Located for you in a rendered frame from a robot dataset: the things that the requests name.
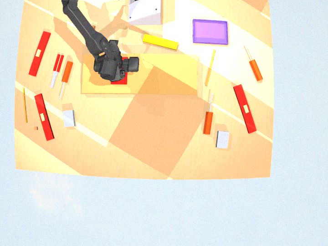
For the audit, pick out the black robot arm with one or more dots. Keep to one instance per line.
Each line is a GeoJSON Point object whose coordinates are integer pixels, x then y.
{"type": "Point", "coordinates": [96, 43]}

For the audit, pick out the yellow flat bar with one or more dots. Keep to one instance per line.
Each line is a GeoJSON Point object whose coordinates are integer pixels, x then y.
{"type": "Point", "coordinates": [160, 41]}

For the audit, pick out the pale yellow panel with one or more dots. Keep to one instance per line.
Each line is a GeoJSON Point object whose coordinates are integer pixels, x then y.
{"type": "Point", "coordinates": [171, 74]}

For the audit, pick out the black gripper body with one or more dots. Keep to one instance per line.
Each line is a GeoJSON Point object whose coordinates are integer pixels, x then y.
{"type": "Point", "coordinates": [132, 64]}

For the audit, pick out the purple rectangular tray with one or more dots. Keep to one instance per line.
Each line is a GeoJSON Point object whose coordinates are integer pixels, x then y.
{"type": "Point", "coordinates": [210, 31]}

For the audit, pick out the orange-handled awl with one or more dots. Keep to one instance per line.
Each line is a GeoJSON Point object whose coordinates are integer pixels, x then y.
{"type": "Point", "coordinates": [66, 74]}
{"type": "Point", "coordinates": [254, 67]}
{"type": "Point", "coordinates": [208, 120]}

